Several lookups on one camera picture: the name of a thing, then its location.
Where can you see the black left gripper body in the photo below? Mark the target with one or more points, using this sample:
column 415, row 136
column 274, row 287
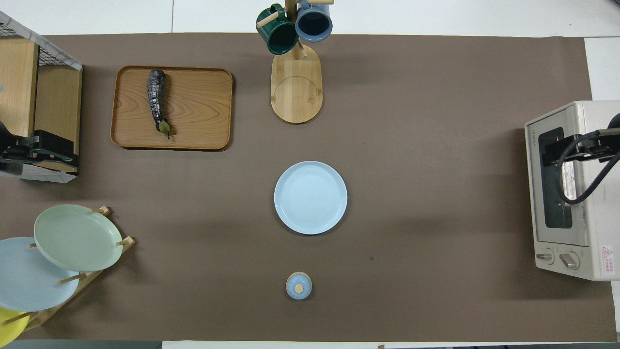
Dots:
column 12, row 150

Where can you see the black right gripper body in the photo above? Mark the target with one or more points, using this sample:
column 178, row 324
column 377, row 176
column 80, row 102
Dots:
column 608, row 143

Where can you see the dark purple eggplant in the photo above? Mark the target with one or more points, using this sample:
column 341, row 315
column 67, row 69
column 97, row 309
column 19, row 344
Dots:
column 156, row 97

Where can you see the beige toaster oven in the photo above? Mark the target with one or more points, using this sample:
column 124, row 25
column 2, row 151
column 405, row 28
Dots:
column 600, row 218

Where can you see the pale green plate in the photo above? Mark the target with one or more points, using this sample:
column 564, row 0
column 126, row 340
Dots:
column 77, row 237

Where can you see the wooden plate rack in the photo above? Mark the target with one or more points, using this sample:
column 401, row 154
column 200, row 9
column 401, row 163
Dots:
column 127, row 242

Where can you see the light blue racked plate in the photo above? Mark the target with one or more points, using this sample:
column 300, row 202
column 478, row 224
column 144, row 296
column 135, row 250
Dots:
column 29, row 281

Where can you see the wooden serving tray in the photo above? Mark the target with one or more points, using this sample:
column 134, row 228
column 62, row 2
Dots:
column 193, row 106

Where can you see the brown table mat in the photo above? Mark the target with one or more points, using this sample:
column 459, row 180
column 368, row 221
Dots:
column 411, row 121

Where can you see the yellow plate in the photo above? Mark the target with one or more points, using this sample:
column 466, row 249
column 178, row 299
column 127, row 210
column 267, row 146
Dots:
column 9, row 329

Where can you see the wooden mug tree stand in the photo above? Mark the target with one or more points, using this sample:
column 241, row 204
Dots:
column 295, row 97

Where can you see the dark green mug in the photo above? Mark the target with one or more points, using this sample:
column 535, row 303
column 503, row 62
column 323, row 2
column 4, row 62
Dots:
column 278, row 36

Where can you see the blue mug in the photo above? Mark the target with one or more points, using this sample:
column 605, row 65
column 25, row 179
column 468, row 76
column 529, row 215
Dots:
column 314, row 24

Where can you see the small blue lidded jar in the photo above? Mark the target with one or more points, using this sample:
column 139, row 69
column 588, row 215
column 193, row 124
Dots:
column 299, row 286

